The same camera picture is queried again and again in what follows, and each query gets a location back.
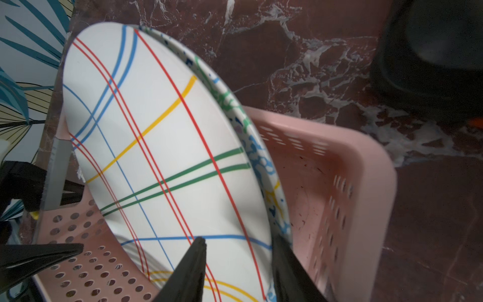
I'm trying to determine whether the white plate with colourful squiggles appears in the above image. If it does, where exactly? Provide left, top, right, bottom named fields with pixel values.
left=130, top=24, right=293, bottom=302

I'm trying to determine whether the black plastic tool case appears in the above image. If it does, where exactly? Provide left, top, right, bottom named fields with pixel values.
left=370, top=1, right=482, bottom=128

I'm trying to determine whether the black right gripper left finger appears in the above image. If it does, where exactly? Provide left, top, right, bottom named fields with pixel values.
left=152, top=237, right=207, bottom=302

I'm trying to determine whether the white plate with coloured stripes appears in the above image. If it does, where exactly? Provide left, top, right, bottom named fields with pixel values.
left=62, top=22, right=272, bottom=301

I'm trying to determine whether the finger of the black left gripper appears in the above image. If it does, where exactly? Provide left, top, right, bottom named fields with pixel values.
left=1, top=244, right=84, bottom=293

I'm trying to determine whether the pink perforated plastic basket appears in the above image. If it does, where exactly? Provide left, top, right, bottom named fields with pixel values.
left=34, top=107, right=397, bottom=301

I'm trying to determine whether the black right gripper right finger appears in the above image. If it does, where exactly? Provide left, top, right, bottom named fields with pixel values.
left=272, top=235, right=328, bottom=302

